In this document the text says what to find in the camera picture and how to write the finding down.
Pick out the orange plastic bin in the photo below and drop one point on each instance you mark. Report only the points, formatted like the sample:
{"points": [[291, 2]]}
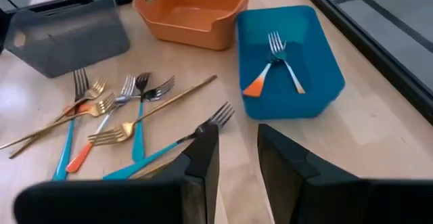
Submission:
{"points": [[189, 34]]}

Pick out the blue plastic bin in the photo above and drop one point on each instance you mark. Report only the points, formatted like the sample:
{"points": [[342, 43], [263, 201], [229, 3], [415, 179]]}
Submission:
{"points": [[321, 82]]}

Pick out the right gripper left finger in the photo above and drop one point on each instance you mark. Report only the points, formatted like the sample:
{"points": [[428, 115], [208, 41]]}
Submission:
{"points": [[135, 203]]}

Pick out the grey translucent plastic bin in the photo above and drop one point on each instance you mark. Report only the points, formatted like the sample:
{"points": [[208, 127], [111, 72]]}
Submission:
{"points": [[78, 41]]}

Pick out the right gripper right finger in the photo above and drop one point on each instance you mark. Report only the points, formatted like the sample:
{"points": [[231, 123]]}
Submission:
{"points": [[338, 200]]}

